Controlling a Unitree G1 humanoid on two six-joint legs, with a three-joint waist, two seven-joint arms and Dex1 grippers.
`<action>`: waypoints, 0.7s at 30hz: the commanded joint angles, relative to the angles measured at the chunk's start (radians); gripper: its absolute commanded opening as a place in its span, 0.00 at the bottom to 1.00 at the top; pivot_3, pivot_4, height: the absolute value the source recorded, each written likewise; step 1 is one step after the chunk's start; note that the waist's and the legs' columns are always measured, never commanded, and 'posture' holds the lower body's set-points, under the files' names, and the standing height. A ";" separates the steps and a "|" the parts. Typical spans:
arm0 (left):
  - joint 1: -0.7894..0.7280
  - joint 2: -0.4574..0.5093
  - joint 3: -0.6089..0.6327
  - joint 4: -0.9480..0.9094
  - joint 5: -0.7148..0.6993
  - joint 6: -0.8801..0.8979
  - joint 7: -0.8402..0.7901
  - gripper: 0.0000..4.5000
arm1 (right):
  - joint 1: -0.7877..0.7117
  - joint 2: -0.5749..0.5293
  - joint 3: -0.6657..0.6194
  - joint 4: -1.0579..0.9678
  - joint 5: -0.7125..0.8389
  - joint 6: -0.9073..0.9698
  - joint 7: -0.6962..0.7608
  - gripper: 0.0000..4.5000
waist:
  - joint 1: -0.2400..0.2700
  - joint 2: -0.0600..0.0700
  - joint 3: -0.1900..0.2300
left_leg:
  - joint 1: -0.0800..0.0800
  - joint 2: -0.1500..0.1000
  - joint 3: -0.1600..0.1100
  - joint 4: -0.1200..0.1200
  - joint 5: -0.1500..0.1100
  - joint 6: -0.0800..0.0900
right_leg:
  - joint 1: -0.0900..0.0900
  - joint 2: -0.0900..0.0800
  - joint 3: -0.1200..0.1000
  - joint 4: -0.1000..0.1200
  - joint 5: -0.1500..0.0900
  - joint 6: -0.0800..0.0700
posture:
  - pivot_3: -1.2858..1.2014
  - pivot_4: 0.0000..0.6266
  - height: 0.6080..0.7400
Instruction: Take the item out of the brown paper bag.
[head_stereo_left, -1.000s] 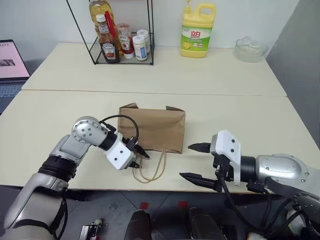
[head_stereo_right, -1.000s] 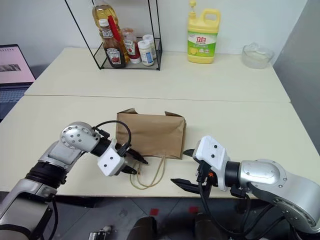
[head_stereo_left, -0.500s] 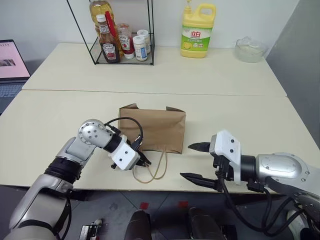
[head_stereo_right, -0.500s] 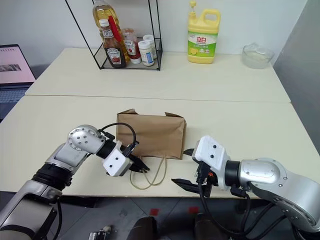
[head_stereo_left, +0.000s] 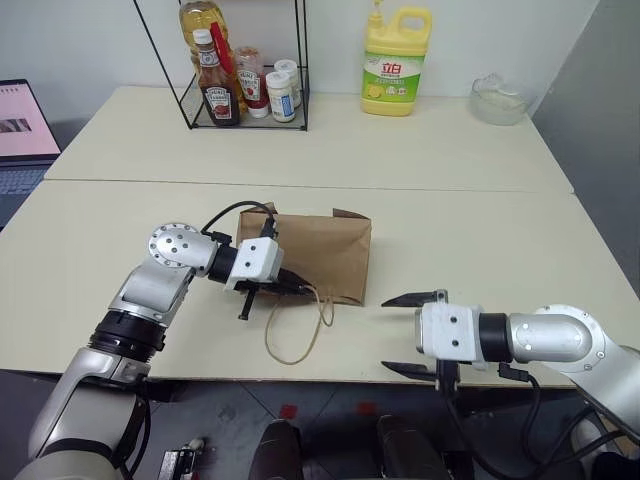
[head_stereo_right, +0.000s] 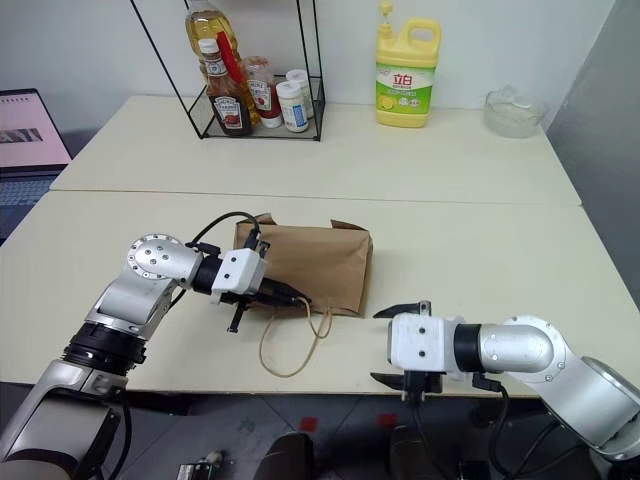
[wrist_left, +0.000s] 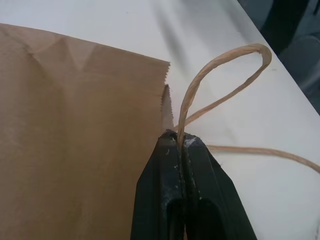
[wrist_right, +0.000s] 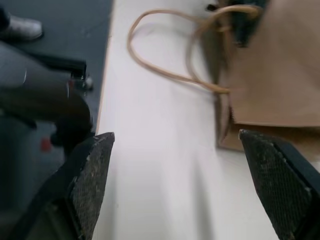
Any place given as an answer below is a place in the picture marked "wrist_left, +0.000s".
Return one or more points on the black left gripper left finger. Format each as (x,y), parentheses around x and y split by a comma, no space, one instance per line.
(155,187)

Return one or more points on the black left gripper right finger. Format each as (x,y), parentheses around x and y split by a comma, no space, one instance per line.
(212,190)

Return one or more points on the brown paper bag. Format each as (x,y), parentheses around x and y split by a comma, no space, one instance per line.
(75,137)

